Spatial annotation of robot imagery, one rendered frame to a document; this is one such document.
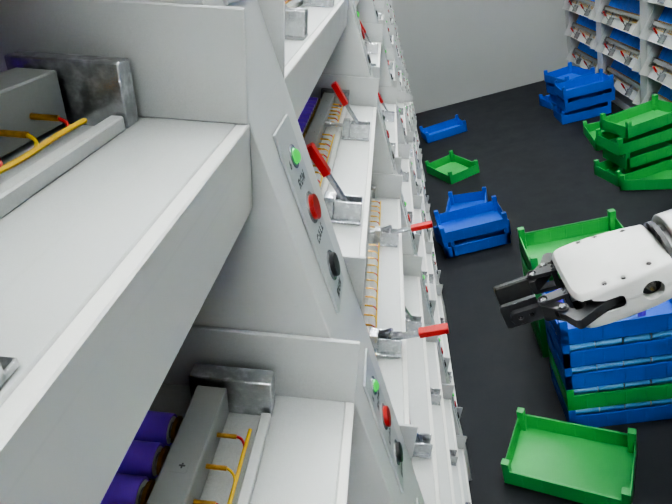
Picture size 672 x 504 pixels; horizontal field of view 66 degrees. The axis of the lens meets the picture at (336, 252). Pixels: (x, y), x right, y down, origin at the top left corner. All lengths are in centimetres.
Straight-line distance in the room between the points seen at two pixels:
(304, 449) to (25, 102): 22
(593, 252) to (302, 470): 42
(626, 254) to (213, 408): 45
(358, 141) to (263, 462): 56
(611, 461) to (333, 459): 137
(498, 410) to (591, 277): 120
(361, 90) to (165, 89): 72
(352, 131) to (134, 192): 62
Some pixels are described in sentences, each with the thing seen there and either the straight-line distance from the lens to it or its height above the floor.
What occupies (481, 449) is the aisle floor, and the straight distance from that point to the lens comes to 167.
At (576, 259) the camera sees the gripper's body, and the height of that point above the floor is 97.
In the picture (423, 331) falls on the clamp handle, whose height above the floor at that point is 91.
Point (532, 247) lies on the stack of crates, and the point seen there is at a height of 32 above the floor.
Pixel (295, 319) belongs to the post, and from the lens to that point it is 31.
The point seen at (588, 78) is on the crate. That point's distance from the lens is 395.
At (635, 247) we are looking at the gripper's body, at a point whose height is 98.
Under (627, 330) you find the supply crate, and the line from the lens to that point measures 149.
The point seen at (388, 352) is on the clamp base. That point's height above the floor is 90.
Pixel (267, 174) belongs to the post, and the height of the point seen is 123.
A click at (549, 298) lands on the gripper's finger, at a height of 95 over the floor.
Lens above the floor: 131
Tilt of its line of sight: 28 degrees down
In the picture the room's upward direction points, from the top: 19 degrees counter-clockwise
